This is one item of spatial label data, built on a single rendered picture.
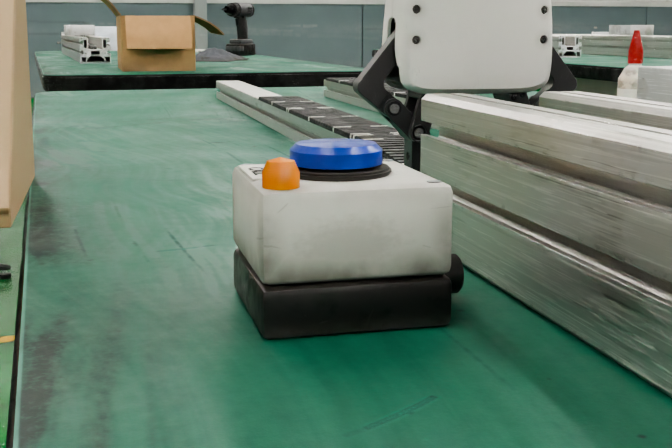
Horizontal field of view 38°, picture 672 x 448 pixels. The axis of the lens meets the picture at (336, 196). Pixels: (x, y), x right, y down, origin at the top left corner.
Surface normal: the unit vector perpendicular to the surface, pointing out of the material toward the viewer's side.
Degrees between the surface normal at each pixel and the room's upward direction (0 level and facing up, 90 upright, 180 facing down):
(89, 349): 0
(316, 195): 67
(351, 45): 90
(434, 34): 92
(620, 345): 90
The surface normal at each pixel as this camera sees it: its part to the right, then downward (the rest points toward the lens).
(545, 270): -0.97, 0.04
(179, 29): 0.23, -0.29
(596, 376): 0.00, -0.99
